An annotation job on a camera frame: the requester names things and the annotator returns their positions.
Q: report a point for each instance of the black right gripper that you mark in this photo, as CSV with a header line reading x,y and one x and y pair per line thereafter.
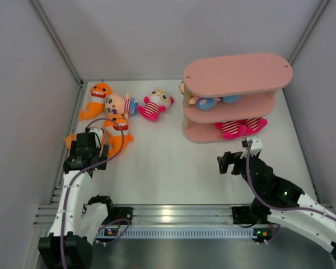
x,y
229,157

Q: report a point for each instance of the doll plush striped shirt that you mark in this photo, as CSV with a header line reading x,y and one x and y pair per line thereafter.
x,y
127,107

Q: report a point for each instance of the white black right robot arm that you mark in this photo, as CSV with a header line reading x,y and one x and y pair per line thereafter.
x,y
281,202

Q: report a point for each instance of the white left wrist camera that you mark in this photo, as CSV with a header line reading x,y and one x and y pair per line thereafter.
x,y
99,133

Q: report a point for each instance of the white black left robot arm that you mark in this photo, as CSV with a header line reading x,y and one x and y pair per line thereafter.
x,y
81,210

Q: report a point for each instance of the white slotted cable duct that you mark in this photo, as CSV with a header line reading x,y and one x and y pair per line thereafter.
x,y
134,232

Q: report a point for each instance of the pink three-tier shelf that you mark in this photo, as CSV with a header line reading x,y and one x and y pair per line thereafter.
x,y
255,76

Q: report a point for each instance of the white pink glasses plush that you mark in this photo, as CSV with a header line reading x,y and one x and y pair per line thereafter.
x,y
155,103

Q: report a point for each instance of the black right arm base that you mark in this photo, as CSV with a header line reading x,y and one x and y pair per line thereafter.
x,y
242,216

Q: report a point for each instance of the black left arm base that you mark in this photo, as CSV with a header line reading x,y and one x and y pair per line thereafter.
x,y
122,212

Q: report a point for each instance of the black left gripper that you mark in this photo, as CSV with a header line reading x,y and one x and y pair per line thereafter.
x,y
103,157

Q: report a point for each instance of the pink striped plush on shelf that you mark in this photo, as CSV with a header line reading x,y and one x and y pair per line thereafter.
x,y
231,129

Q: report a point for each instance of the orange shark plush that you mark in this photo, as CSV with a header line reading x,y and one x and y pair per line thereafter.
x,y
116,135
98,94

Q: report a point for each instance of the blue doll plush on shelf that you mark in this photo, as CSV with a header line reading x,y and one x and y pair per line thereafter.
x,y
203,103

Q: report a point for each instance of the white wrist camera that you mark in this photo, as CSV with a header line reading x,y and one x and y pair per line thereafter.
x,y
252,147
99,133

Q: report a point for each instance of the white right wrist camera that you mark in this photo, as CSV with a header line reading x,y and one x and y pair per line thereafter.
x,y
252,147

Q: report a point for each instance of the aluminium mounting rail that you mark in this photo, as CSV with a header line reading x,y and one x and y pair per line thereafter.
x,y
146,215

